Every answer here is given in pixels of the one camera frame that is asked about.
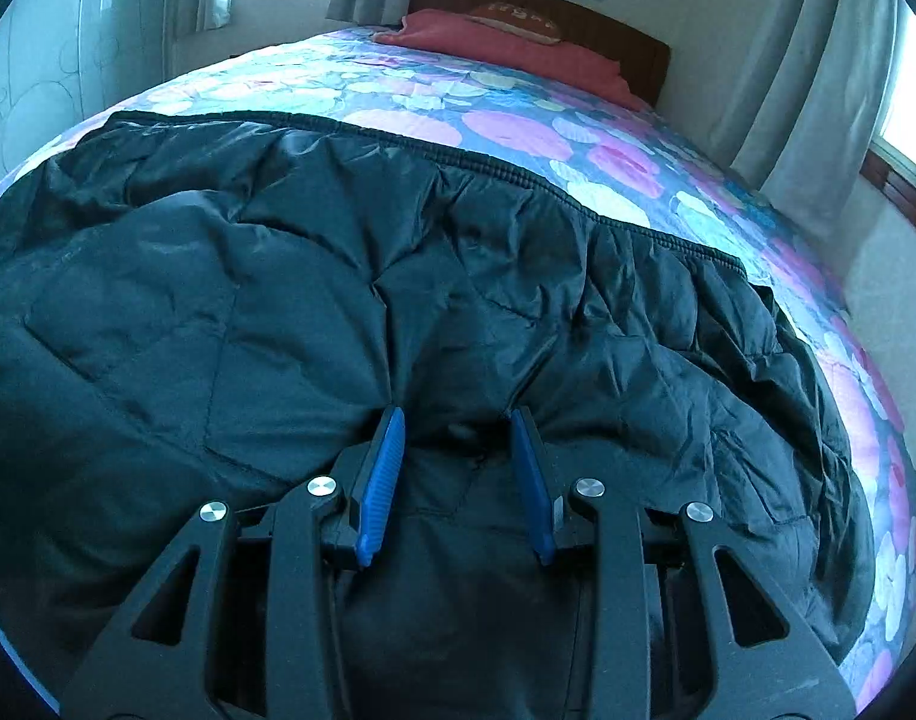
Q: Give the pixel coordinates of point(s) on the black quilted jacket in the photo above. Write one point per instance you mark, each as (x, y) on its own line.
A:
(278, 277)

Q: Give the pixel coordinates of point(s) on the wooden window sill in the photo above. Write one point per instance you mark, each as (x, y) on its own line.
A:
(901, 184)

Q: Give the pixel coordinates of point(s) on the small brown printed cushion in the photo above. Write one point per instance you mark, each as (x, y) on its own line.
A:
(518, 15)

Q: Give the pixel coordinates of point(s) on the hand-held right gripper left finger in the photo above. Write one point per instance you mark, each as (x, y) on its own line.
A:
(379, 480)

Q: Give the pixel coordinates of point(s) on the floral bedspread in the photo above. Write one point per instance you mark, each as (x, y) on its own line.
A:
(503, 127)

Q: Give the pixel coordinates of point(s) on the white patterned wardrobe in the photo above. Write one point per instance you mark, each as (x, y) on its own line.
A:
(53, 75)

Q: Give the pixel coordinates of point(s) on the red pillow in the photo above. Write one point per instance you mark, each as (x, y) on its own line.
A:
(503, 41)

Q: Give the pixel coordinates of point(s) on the window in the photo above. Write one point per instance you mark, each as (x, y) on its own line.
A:
(912, 90)

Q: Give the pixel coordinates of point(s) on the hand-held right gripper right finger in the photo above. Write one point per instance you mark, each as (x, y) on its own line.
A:
(533, 480)

